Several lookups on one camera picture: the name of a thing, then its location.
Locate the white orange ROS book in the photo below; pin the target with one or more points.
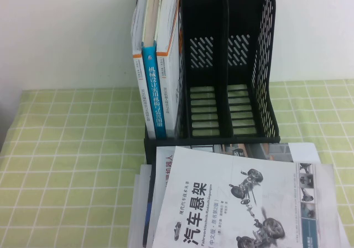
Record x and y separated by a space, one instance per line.
168 87

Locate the black plastic book holder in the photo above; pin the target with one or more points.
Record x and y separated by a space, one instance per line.
204 115

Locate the blue spine mechanical design book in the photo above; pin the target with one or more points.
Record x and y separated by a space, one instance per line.
155 93

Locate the white robot book with photo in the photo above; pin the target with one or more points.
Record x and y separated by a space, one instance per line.
163 167

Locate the thin white orange-banded book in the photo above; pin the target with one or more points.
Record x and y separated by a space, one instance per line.
137 65

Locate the dark blue spine book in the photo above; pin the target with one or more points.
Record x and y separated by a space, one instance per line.
149 203

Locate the white car suspension book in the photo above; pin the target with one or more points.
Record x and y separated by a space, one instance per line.
221 203

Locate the plain white book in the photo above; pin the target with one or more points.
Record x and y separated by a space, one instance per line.
138 209

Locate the green checked tablecloth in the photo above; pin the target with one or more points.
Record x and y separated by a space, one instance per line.
69 162

